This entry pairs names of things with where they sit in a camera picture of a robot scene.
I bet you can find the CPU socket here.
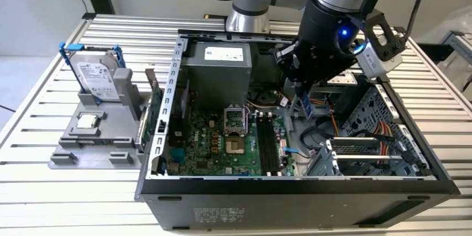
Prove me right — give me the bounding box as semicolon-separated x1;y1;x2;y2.
224;135;248;155

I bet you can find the metal socket cover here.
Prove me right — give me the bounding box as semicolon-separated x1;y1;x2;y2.
223;104;247;135

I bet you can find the grey parts rack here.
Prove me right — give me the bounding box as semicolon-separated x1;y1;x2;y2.
49;67;156;170

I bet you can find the dark blue RAM stick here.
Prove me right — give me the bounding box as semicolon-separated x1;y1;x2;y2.
299;88;317;120

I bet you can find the aluminium frame rack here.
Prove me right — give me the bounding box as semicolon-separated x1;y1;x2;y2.
440;30;472;93

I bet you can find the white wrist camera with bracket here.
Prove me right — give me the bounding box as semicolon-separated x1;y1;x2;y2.
355;12;405;78

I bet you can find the clear plastic sheet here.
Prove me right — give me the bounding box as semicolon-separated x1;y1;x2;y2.
420;6;472;46

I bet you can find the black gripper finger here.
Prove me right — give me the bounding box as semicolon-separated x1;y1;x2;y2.
275;43;311;109
304;81;325;93

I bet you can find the grey power supply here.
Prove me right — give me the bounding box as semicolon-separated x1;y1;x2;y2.
180;41;253;109

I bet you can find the silver metal drive cage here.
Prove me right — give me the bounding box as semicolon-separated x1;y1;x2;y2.
281;41;372;118

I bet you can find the black round fan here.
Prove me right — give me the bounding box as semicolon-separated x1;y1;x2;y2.
253;89;281;107

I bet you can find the black open PC case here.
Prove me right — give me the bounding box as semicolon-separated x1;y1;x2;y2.
135;27;461;231

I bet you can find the green graphics card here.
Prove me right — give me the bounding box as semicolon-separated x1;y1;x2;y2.
135;67;165;154

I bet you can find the green motherboard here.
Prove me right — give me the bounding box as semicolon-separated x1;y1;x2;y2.
168;108;297;177

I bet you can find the blue camera cable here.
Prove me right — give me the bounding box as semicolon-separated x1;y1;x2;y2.
336;20;369;56

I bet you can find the hard disk in blue carrier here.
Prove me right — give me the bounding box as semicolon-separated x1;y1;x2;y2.
59;41;128;107

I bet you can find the orange yellow red wire bundle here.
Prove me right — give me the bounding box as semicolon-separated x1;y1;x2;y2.
372;121;395;157

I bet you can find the silver CPU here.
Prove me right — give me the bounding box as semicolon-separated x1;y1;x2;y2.
75;114;100;129

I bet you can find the thin orange wire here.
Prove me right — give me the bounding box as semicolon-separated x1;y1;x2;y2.
329;108;340;138

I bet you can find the perforated metal disk bay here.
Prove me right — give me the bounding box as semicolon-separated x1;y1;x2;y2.
305;83;432;177

